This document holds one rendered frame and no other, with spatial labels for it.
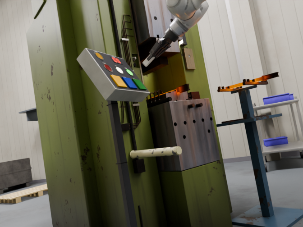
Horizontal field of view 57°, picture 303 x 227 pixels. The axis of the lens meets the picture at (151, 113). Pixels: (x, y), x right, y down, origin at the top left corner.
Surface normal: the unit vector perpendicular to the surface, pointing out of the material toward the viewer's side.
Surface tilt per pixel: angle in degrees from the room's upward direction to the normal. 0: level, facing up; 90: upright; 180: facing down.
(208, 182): 90
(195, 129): 90
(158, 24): 90
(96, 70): 90
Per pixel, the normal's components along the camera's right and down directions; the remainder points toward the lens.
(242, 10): -0.45, 0.01
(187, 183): 0.58, -0.16
